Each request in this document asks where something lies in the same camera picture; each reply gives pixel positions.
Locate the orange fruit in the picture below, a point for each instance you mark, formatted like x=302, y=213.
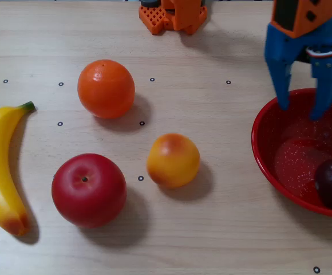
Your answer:
x=106, y=88

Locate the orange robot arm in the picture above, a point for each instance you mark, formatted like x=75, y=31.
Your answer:
x=323, y=11

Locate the orange robot base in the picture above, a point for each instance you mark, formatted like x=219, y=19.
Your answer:
x=151, y=20

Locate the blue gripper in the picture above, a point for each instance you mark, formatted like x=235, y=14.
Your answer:
x=280, y=54

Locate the red speckled bowl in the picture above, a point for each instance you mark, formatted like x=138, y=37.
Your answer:
x=292, y=172

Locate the yellow orange peach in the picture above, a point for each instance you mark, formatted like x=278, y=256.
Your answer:
x=173, y=160

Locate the red apple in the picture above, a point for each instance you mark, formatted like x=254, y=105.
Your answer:
x=88, y=194

